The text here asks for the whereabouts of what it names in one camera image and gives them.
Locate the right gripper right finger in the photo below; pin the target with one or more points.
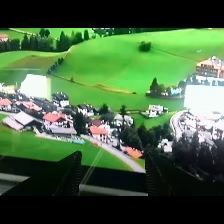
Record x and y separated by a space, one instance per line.
163 181

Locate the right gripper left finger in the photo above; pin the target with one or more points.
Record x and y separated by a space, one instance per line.
65 180

